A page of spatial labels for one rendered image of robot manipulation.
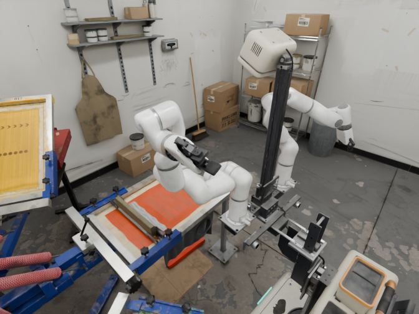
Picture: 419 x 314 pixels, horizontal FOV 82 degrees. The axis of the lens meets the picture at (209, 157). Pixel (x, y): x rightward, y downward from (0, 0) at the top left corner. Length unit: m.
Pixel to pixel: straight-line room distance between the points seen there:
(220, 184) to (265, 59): 0.55
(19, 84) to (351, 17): 4.14
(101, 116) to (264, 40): 2.72
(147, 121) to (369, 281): 1.25
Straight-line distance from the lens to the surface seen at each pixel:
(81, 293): 2.64
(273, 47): 1.06
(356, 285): 1.46
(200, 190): 0.93
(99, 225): 1.65
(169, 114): 0.73
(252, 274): 2.51
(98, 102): 3.41
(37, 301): 1.58
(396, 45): 4.19
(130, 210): 1.57
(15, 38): 3.13
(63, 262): 1.49
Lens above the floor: 2.13
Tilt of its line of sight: 33 degrees down
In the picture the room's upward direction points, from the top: straight up
